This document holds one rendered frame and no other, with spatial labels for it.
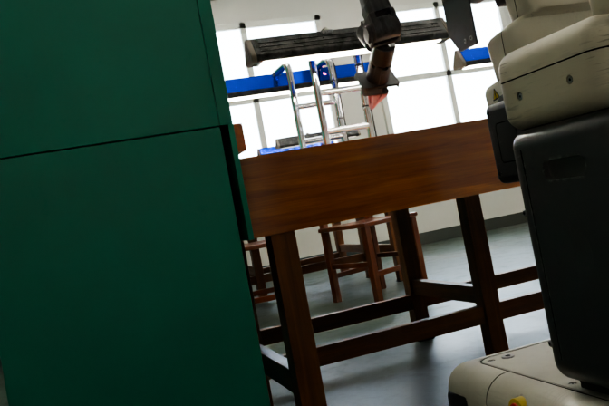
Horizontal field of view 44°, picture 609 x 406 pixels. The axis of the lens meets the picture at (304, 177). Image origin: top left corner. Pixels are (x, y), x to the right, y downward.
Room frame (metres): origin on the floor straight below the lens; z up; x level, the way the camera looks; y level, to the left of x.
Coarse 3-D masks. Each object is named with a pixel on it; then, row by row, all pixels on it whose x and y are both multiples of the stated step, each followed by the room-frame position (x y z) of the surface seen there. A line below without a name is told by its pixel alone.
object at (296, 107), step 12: (324, 60) 2.57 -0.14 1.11; (276, 72) 2.61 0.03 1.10; (288, 72) 2.50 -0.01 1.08; (288, 84) 2.50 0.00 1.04; (336, 84) 2.55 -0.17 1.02; (336, 96) 2.55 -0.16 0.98; (300, 108) 2.51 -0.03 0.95; (336, 108) 2.55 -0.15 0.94; (300, 120) 2.50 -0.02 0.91; (300, 132) 2.50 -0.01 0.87; (300, 144) 2.50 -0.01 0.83
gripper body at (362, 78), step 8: (360, 72) 1.91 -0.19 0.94; (368, 72) 1.88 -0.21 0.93; (376, 72) 1.86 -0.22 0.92; (384, 72) 1.86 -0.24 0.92; (392, 72) 1.93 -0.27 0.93; (360, 80) 1.89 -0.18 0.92; (368, 80) 1.89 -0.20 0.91; (376, 80) 1.88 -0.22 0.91; (384, 80) 1.88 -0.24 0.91; (392, 80) 1.91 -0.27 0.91; (368, 88) 1.87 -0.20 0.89; (376, 88) 1.88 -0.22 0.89
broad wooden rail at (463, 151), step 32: (448, 128) 1.86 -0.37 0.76; (480, 128) 1.89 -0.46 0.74; (256, 160) 1.71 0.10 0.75; (288, 160) 1.73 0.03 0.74; (320, 160) 1.75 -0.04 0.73; (352, 160) 1.78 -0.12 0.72; (384, 160) 1.80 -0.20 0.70; (416, 160) 1.83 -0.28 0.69; (448, 160) 1.85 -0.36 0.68; (480, 160) 1.88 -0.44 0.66; (256, 192) 1.71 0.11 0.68; (288, 192) 1.73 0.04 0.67; (320, 192) 1.75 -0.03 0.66; (352, 192) 1.77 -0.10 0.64; (384, 192) 1.80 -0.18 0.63; (416, 192) 1.82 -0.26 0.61; (448, 192) 1.85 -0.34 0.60; (480, 192) 1.88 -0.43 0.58; (256, 224) 1.70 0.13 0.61; (288, 224) 1.72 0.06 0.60; (320, 224) 1.75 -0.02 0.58
